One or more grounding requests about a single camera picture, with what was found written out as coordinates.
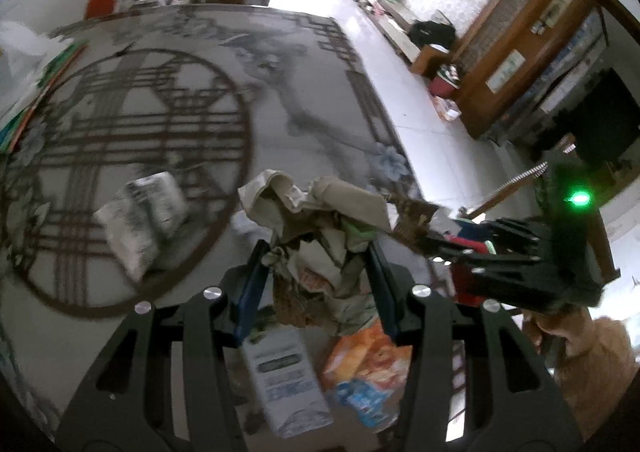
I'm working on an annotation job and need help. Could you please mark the orange snack bag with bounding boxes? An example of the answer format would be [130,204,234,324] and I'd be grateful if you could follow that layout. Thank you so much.
[320,320,412,430]

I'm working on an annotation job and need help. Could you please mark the blue white toothpaste box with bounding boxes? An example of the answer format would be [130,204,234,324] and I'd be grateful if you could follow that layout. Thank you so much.
[242,325,333,439]

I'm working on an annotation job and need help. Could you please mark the newspaper ball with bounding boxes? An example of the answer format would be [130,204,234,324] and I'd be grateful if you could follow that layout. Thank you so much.
[93,172,188,282]

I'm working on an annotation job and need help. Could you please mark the white paper wrapper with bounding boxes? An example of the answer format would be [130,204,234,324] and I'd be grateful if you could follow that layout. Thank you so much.
[238,169,394,336]

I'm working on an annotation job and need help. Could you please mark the right hand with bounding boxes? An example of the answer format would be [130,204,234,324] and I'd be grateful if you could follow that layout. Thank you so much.
[522,308,639,451]

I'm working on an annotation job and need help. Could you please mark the wooden chair at right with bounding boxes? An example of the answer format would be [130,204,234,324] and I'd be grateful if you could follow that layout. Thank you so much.
[458,156,622,284]

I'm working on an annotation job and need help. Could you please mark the small carton on floor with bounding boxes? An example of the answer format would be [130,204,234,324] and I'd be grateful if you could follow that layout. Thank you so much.
[432,97,461,123]

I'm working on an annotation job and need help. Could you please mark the small red floor bin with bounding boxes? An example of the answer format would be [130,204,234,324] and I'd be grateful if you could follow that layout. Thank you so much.
[428,64,461,99]

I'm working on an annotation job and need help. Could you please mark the black bag on cabinet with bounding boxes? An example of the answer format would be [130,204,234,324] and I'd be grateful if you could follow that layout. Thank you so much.
[408,21,457,49]

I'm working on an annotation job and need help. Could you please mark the low tv cabinet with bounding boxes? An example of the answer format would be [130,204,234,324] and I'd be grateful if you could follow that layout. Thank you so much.
[358,0,449,78]

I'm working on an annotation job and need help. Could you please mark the stack of coloured books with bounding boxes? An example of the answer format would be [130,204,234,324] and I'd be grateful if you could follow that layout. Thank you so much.
[1,37,88,154]

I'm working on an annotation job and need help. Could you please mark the wooden wall partition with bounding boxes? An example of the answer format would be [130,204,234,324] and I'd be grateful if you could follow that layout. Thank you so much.
[452,0,596,139]

